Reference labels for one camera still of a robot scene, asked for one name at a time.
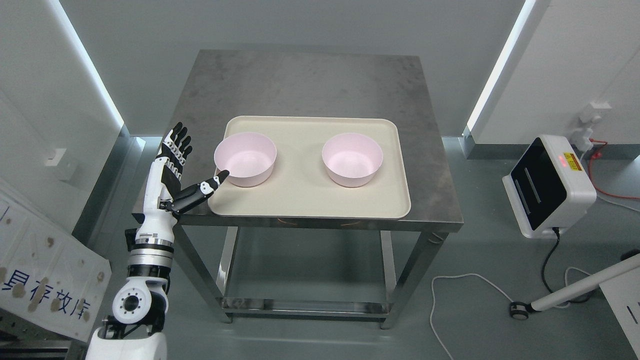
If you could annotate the white printed sign board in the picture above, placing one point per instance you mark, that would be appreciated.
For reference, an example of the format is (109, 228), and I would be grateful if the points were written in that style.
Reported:
(47, 276)

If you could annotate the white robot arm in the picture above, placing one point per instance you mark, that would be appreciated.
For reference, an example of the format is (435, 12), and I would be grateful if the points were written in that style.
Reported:
(134, 330)

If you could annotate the white black charging device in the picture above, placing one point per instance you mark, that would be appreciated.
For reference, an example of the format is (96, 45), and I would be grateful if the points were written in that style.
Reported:
(548, 189)

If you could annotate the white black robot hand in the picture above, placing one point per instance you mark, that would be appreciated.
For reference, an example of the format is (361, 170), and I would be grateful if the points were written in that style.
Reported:
(165, 200)

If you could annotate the white wall plug adapter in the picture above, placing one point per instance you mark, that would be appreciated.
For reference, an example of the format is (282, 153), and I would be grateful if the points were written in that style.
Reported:
(592, 114)

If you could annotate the pink bowl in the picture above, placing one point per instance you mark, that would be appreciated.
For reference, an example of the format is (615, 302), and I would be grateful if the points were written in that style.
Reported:
(248, 156)
(352, 159)

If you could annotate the white wheeled stand leg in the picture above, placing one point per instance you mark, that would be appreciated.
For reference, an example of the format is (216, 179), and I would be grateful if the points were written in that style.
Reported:
(521, 311)

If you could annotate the white wall socket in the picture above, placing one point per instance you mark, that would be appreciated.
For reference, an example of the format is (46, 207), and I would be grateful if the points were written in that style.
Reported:
(62, 165)

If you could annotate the stainless steel table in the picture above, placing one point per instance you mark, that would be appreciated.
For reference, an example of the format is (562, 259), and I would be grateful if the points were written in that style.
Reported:
(223, 84)

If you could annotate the cream plastic tray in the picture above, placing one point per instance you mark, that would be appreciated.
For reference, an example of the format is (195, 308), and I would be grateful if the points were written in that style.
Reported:
(300, 187)

